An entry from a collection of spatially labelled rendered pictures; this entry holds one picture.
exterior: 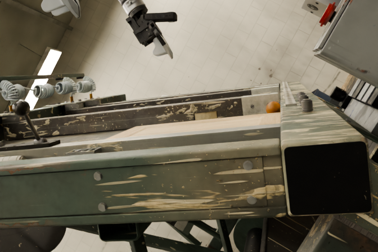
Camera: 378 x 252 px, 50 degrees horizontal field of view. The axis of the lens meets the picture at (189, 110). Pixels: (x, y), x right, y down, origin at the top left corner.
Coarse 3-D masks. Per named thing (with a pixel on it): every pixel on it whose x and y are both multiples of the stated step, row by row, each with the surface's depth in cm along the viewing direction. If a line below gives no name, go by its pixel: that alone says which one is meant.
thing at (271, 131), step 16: (224, 128) 91; (240, 128) 88; (256, 128) 85; (272, 128) 84; (64, 144) 98; (80, 144) 94; (96, 144) 93; (112, 144) 92; (128, 144) 91; (144, 144) 90; (160, 144) 89; (176, 144) 89; (192, 144) 88
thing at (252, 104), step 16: (16, 96) 162; (256, 96) 139; (272, 96) 137; (96, 112) 156; (112, 112) 151; (128, 112) 149; (144, 112) 148; (160, 112) 147; (176, 112) 145; (192, 112) 144; (224, 112) 142; (240, 112) 140; (256, 112) 139; (16, 128) 160; (48, 128) 157; (64, 128) 156; (80, 128) 154; (96, 128) 153; (112, 128) 151; (128, 128) 150
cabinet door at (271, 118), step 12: (204, 120) 130; (216, 120) 127; (228, 120) 125; (240, 120) 121; (252, 120) 118; (264, 120) 112; (276, 120) 109; (132, 132) 123; (144, 132) 121; (156, 132) 118; (168, 132) 115
